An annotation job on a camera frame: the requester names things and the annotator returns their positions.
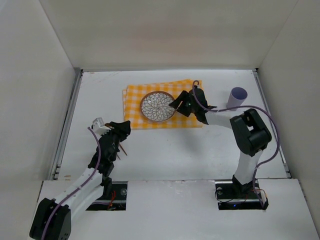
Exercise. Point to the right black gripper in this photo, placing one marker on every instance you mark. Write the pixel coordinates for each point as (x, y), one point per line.
(185, 104)

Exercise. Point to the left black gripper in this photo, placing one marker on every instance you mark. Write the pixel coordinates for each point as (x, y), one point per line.
(116, 132)

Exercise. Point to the copper spoon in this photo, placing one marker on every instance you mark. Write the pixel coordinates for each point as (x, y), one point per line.
(122, 148)

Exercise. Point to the floral patterned ceramic bowl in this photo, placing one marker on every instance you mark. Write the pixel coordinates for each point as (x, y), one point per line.
(154, 106)

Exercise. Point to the yellow white checkered cloth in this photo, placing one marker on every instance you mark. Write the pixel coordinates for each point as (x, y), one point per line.
(133, 94)

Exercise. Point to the lilac plastic cup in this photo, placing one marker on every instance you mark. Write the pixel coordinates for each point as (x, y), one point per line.
(236, 97)

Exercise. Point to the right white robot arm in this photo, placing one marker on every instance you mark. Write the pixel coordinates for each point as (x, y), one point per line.
(250, 131)

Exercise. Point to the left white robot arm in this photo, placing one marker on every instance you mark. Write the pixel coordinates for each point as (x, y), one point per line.
(54, 216)

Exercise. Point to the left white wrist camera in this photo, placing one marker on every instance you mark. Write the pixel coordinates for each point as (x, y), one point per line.
(98, 126)

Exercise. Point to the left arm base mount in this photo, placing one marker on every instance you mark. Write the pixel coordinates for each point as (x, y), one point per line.
(115, 201)

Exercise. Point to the left aluminium rail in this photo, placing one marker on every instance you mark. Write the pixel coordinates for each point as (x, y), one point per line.
(57, 159)

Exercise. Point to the aluminium rail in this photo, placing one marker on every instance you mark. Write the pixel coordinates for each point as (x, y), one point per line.
(57, 159)
(273, 127)

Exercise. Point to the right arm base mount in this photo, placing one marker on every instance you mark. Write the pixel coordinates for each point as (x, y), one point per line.
(230, 197)

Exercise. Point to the right aluminium rail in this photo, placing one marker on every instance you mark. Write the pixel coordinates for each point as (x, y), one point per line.
(273, 127)

